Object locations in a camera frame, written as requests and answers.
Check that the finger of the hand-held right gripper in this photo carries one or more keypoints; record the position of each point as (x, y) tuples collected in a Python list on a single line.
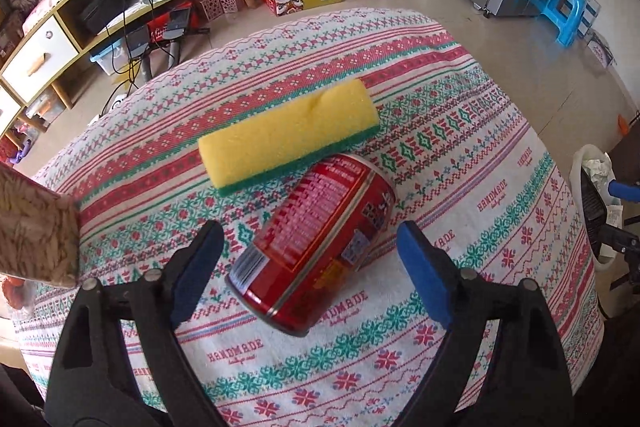
[(625, 190), (592, 207)]

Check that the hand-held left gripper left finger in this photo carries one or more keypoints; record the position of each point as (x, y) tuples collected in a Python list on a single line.
[(195, 277)]

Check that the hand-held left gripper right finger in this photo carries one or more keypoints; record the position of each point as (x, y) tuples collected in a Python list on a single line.
[(425, 277)]

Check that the white waste bin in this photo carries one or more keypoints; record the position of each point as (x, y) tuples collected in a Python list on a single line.
[(587, 152)]

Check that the red drink can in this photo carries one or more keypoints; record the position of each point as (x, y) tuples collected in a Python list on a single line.
[(310, 247)]

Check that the patterned tablecloth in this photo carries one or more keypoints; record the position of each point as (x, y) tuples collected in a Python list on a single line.
[(475, 132)]

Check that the small white printed box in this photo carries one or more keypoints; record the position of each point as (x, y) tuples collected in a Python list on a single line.
[(600, 49)]

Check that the brown patterned box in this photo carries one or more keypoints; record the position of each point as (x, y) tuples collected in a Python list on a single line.
[(35, 227)]

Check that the yellow green sponge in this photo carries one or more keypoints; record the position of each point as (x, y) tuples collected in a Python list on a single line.
[(285, 132)]

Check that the white blue striped box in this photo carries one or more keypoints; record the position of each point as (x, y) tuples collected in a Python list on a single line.
[(587, 9)]

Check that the blue plastic stool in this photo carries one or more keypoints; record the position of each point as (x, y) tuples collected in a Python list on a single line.
[(565, 2)]

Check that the clear blue storage bin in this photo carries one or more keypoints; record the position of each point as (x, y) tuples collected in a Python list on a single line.
[(110, 57)]

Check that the red black bag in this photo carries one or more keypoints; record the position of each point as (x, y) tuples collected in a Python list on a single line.
[(170, 22)]

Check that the black electronic device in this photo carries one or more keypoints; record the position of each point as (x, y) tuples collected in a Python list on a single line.
[(105, 9)]

